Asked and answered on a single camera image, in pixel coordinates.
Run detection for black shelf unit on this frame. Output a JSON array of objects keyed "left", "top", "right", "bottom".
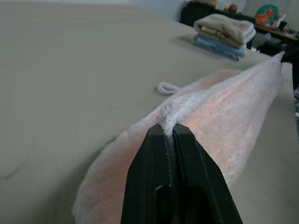
[{"left": 179, "top": 3, "right": 299, "bottom": 58}]

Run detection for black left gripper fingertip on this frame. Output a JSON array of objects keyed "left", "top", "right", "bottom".
[{"left": 281, "top": 43, "right": 299, "bottom": 64}]

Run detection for pink fluffy towel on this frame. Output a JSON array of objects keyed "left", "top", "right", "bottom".
[{"left": 72, "top": 51, "right": 285, "bottom": 224}]

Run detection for light blue folded towel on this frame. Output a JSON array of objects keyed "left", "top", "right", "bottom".
[{"left": 191, "top": 34, "right": 247, "bottom": 61}]

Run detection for colourful round toy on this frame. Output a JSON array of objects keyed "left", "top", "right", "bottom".
[{"left": 254, "top": 4, "right": 280, "bottom": 28}]

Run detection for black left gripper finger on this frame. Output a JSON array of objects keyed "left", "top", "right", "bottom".
[
  {"left": 171, "top": 123, "right": 244, "bottom": 224},
  {"left": 120, "top": 123, "right": 174, "bottom": 224}
]

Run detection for beige folded towel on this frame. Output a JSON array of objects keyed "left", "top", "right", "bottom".
[{"left": 193, "top": 13, "right": 256, "bottom": 48}]

